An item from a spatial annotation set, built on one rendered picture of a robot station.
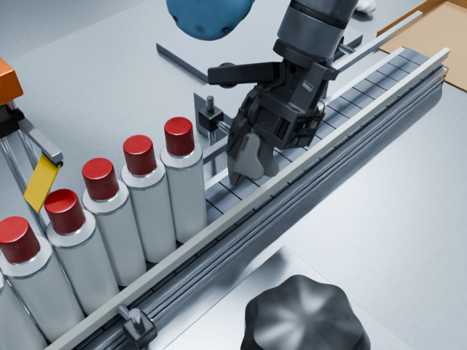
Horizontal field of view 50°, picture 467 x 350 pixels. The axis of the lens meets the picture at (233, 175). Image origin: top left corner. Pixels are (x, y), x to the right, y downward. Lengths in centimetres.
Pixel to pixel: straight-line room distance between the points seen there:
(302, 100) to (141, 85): 51
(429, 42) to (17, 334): 102
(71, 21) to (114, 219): 81
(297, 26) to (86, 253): 35
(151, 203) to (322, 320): 32
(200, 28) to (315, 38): 16
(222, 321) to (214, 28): 36
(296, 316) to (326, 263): 45
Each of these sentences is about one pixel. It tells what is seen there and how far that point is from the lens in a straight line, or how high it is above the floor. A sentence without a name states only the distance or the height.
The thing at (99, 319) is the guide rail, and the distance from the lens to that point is 63.
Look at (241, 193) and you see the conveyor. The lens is 76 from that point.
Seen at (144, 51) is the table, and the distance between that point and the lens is 116.
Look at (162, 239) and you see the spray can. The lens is 65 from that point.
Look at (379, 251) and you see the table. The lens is 79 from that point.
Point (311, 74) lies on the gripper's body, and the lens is 62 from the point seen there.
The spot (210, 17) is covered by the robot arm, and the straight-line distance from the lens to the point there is 49.
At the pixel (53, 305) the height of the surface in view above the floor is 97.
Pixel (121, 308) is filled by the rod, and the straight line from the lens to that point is 64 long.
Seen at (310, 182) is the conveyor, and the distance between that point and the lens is 81.
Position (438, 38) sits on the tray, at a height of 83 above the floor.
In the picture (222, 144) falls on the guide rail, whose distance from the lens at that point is 72.
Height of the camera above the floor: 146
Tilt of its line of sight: 48 degrees down
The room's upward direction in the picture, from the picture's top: straight up
